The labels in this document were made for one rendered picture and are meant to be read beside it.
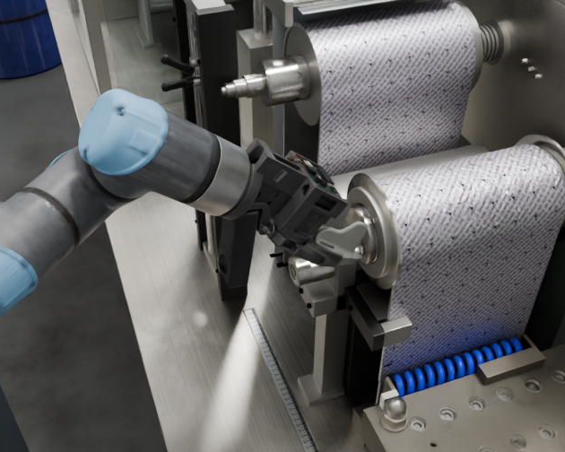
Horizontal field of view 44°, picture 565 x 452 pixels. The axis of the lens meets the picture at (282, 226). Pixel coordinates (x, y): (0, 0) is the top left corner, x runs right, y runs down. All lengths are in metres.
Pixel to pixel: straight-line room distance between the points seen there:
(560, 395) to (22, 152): 2.78
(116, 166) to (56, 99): 3.13
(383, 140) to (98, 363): 1.56
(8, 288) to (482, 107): 0.83
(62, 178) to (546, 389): 0.69
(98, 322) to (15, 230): 1.87
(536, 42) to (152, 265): 0.77
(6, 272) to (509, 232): 0.58
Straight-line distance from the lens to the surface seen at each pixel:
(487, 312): 1.00
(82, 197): 0.68
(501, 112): 1.16
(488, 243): 0.89
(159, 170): 0.63
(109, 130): 0.62
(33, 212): 0.66
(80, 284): 2.65
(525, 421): 1.00
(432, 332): 0.97
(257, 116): 1.54
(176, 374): 1.17
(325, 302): 0.94
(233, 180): 0.67
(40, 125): 3.57
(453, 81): 1.04
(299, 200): 0.72
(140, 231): 1.42
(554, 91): 1.06
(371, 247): 0.83
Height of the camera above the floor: 1.82
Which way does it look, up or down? 41 degrees down
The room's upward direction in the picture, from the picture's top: straight up
